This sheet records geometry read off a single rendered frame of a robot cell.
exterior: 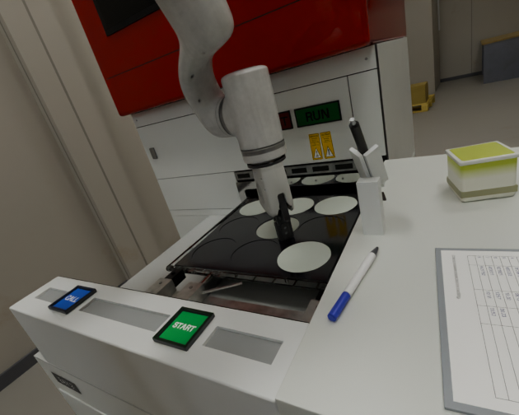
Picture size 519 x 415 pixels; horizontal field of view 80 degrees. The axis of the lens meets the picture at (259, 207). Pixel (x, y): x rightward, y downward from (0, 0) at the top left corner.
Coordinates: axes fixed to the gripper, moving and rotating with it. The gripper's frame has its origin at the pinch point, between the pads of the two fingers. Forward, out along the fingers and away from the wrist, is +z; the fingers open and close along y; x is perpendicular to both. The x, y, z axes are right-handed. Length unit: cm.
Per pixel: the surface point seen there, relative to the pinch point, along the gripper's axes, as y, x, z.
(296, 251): 6.4, -0.2, 2.0
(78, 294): 5.7, -38.6, -4.4
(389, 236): 21.9, 10.0, -4.5
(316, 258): 10.9, 2.2, 2.0
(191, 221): -56, -22, 12
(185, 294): 8.4, -21.8, 1.2
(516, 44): -453, 616, 31
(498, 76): -472, 598, 82
